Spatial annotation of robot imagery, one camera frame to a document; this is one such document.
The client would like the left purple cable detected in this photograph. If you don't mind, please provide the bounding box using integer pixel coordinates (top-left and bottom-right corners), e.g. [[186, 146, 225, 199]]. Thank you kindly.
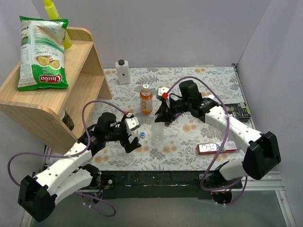
[[7, 100, 132, 217]]

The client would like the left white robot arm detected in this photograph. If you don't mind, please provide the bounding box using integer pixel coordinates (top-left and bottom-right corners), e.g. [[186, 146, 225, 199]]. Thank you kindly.
[[18, 112, 141, 222]]

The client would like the aluminium frame rail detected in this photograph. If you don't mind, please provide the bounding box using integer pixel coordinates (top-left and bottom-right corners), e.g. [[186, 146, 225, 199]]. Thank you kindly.
[[226, 173, 297, 227]]

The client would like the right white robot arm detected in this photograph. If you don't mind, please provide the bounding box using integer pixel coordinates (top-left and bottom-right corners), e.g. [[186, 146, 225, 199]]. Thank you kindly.
[[155, 80, 281, 190]]

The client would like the red white toothpaste box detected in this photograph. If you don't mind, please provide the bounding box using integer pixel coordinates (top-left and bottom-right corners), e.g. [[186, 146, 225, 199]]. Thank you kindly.
[[196, 141, 237, 155]]

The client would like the clear bottle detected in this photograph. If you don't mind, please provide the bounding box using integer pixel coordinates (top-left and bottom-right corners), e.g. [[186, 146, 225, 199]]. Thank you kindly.
[[151, 122, 164, 145]]

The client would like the floral table mat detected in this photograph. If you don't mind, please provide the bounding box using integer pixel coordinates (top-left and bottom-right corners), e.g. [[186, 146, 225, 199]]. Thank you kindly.
[[87, 66, 244, 171]]

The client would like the yellow spray bottle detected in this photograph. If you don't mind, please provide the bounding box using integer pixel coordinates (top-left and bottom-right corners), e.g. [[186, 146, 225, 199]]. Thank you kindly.
[[44, 0, 72, 49]]

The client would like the white square bottle black cap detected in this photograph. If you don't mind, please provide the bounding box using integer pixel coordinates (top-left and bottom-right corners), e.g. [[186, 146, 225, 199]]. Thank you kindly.
[[115, 59, 131, 85]]

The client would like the green chips bag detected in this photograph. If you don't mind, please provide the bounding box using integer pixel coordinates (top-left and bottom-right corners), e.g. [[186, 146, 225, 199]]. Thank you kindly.
[[17, 16, 69, 91]]

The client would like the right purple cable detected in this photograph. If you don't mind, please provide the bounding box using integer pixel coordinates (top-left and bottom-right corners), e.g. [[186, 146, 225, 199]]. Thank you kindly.
[[165, 76, 248, 205]]

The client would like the blue white bottle cap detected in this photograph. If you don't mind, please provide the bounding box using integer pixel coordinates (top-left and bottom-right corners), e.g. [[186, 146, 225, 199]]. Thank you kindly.
[[140, 132, 146, 138]]

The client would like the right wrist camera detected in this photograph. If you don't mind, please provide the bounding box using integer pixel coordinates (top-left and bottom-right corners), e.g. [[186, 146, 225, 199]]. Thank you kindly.
[[156, 87, 169, 105]]

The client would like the wooden shelf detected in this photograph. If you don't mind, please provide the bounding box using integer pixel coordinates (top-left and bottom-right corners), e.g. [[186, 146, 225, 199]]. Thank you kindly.
[[0, 27, 112, 154]]

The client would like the dark jar under shelf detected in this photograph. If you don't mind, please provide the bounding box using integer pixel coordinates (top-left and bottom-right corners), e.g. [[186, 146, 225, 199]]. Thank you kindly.
[[59, 109, 74, 131]]

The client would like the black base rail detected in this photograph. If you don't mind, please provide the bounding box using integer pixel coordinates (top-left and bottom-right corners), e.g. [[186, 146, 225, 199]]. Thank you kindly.
[[78, 169, 244, 201]]

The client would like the orange soda bottle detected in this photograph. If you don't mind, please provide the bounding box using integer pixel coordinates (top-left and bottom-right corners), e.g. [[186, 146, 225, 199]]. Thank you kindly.
[[140, 87, 153, 114]]

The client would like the black green box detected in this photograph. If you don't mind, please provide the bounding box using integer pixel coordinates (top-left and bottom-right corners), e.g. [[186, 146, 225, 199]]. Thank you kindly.
[[225, 103, 251, 122]]

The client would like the purple cable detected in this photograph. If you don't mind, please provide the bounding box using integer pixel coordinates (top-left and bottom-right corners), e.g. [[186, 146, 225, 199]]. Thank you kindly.
[[165, 76, 248, 205], [7, 100, 132, 217]]

